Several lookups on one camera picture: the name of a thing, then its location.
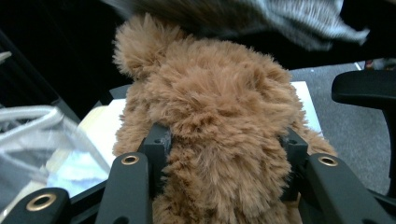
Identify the white table sheet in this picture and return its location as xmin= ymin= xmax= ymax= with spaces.
xmin=46 ymin=80 xmax=324 ymax=200

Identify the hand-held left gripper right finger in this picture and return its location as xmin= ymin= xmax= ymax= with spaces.
xmin=278 ymin=127 xmax=311 ymax=203

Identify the clear plastic bag beige trim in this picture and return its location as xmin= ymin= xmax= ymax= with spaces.
xmin=0 ymin=50 xmax=112 ymax=213

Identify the wooden table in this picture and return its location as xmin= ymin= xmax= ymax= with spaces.
xmin=78 ymin=104 xmax=110 ymax=127

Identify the black office chair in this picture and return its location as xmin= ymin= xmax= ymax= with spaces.
xmin=331 ymin=69 xmax=396 ymax=200

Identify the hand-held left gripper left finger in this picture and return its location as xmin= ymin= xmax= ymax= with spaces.
xmin=138 ymin=122 xmax=173 ymax=200

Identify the brown teddy bear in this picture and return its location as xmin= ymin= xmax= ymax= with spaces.
xmin=111 ymin=12 xmax=339 ymax=224

